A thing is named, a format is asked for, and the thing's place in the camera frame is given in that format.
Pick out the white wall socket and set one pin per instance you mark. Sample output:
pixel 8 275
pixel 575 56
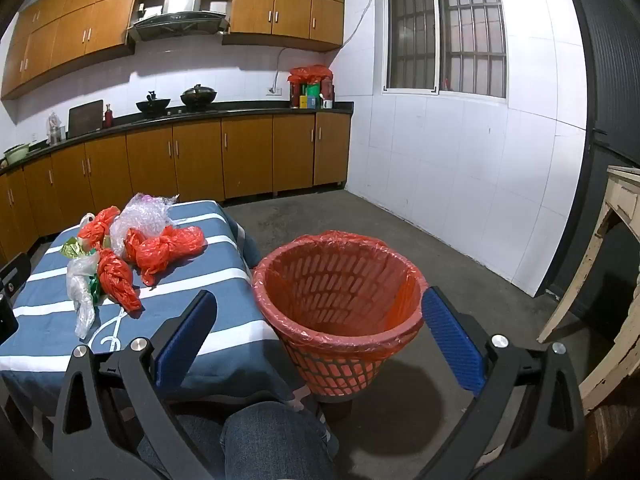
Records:
pixel 273 91

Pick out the barred window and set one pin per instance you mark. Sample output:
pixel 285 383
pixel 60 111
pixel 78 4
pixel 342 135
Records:
pixel 445 30

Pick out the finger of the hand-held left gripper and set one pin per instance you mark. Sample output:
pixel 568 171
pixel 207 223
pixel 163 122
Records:
pixel 7 322
pixel 15 272

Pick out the red plastic bag on boxes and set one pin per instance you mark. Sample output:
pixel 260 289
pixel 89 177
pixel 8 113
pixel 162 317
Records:
pixel 310 75

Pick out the dark door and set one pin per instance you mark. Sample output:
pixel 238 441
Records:
pixel 615 60

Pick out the green plastic wrapper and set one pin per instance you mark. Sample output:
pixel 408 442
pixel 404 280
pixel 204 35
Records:
pixel 96 290

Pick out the black kitchen countertop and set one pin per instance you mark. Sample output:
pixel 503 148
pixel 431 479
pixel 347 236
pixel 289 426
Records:
pixel 240 109

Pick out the person's leg in jeans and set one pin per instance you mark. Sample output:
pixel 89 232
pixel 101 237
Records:
pixel 260 440

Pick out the red mesh waste basket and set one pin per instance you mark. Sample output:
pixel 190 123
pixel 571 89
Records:
pixel 330 375

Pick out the red bottle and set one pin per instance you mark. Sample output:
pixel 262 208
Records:
pixel 107 116

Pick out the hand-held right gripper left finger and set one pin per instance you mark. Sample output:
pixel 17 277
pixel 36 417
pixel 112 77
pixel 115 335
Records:
pixel 185 342

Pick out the green pot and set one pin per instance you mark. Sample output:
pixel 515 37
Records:
pixel 15 154

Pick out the blue white striped tablecloth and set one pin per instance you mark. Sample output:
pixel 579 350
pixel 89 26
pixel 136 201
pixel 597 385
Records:
pixel 200 285

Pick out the green gold foil wrapper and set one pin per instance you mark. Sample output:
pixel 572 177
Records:
pixel 74 249

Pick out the row of wooden wall cabinets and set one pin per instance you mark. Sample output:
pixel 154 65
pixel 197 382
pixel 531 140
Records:
pixel 280 10

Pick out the steel range hood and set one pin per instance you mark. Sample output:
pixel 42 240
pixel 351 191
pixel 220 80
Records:
pixel 180 15

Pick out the white plastic bag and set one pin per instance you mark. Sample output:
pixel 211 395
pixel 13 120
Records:
pixel 87 218

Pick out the black wok with lid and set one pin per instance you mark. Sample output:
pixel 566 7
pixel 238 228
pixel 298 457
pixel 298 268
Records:
pixel 198 96

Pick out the red knotted plastic bag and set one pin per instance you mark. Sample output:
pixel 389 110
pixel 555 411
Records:
pixel 117 280
pixel 97 227
pixel 132 245

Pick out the row of wooden base cabinets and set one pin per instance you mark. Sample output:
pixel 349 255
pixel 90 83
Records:
pixel 200 160

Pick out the green box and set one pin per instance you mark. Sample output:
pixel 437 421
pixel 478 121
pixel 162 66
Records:
pixel 312 96

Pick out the clear plastic bag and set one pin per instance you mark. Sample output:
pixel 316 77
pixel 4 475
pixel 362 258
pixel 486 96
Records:
pixel 142 215
pixel 80 290

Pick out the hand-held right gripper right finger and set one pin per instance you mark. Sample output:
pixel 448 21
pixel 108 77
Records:
pixel 452 345

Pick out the dark cutting board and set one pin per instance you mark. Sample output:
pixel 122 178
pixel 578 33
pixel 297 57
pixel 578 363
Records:
pixel 86 118

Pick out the red plastic bin liner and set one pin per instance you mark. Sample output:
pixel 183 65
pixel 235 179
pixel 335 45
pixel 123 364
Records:
pixel 390 310

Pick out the cream wooden furniture frame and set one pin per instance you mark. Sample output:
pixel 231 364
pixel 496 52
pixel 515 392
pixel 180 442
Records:
pixel 625 195

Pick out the large red plastic bag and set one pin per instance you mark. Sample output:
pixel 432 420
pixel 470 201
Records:
pixel 170 250

